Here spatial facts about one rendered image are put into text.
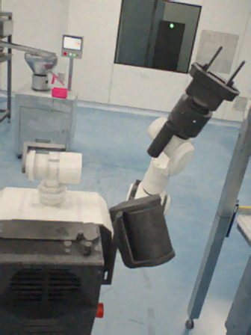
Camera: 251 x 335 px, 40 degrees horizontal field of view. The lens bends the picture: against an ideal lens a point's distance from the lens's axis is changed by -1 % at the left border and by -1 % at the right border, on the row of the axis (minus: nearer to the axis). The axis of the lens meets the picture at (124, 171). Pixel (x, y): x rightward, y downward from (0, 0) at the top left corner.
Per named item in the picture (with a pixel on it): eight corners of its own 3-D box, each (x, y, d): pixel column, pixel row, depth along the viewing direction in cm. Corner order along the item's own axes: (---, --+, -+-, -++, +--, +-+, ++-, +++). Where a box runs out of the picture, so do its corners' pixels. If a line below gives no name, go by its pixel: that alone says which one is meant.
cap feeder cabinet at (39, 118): (13, 159, 390) (13, 93, 359) (25, 142, 441) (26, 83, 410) (68, 165, 395) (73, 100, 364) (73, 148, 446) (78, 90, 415)
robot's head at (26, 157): (63, 180, 70) (66, 143, 71) (19, 177, 68) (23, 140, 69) (63, 184, 76) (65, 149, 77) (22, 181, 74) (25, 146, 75)
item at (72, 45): (58, 90, 396) (62, 33, 371) (59, 89, 406) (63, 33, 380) (78, 93, 398) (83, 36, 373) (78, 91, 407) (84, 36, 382)
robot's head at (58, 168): (78, 198, 73) (82, 160, 70) (29, 196, 71) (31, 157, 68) (78, 184, 79) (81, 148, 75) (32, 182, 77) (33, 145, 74)
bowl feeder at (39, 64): (19, 90, 373) (21, 54, 358) (28, 84, 406) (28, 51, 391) (64, 96, 377) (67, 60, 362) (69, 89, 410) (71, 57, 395)
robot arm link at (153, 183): (179, 161, 99) (163, 195, 114) (146, 149, 99) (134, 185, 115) (172, 190, 93) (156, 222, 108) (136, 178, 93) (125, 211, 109)
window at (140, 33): (113, 63, 621) (122, -8, 574) (113, 63, 623) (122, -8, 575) (187, 74, 633) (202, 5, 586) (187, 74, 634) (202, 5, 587)
